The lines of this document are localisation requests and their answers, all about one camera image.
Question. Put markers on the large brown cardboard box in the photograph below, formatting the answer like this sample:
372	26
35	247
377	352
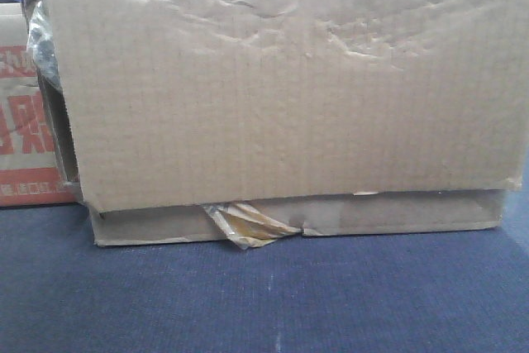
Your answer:
341	117

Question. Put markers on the clear plastic wrap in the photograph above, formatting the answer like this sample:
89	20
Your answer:
40	46

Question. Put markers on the red printed cardboard box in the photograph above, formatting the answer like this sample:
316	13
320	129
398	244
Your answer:
29	175

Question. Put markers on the torn yellowish packing tape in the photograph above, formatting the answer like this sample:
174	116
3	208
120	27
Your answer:
247	227

